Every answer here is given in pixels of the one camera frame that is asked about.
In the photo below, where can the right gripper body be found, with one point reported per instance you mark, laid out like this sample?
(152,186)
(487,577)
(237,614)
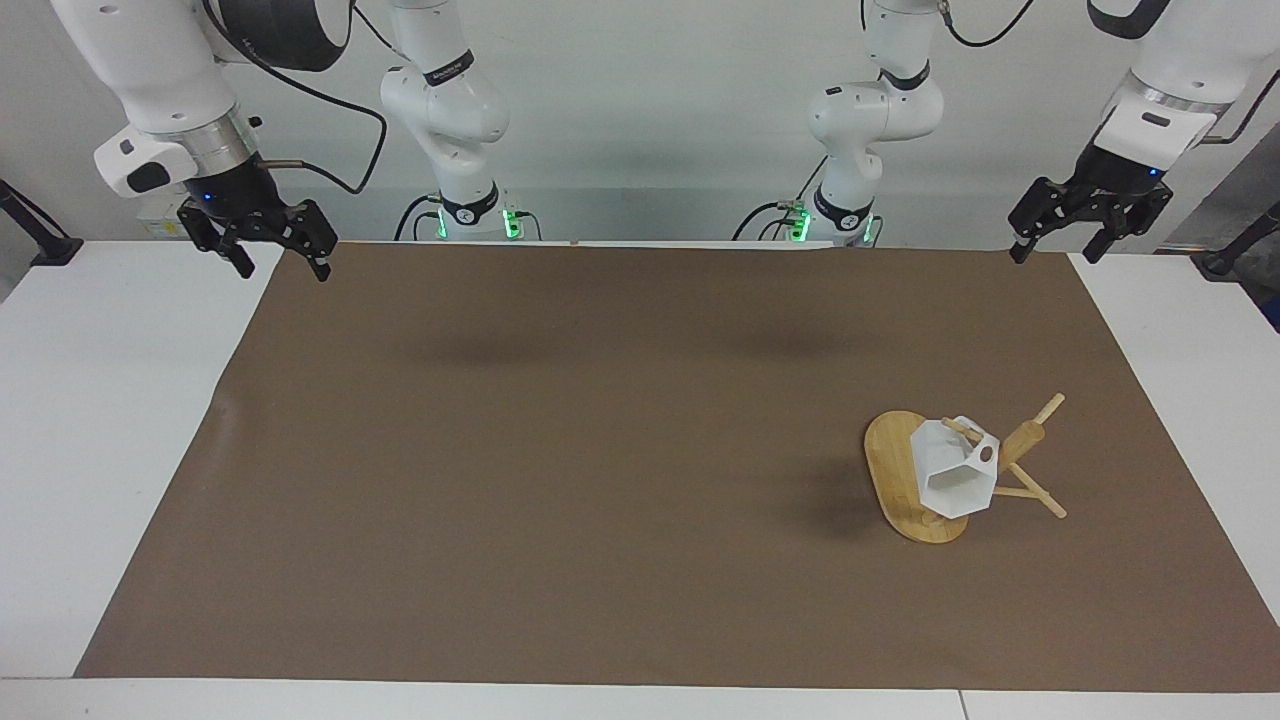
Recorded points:
(238,192)

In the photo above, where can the black stand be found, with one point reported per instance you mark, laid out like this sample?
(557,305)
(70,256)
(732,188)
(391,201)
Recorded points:
(1235,250)
(45,245)

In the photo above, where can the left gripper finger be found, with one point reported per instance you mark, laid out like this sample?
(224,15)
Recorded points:
(1138,215)
(1042,208)

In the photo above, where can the white faceted cup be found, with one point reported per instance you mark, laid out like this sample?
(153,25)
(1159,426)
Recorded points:
(950,480)

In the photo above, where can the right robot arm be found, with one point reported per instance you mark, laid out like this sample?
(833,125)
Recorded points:
(160,70)

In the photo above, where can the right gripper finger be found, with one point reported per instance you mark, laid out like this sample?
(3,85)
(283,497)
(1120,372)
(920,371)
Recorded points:
(215,232)
(312,232)

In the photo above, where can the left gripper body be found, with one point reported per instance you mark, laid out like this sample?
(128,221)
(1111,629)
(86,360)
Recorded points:
(1122,180)

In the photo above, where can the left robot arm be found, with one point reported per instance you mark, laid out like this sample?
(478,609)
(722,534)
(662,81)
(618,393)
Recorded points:
(870,110)

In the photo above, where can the wooden cup rack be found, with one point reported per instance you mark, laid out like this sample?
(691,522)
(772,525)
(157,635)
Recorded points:
(895,480)

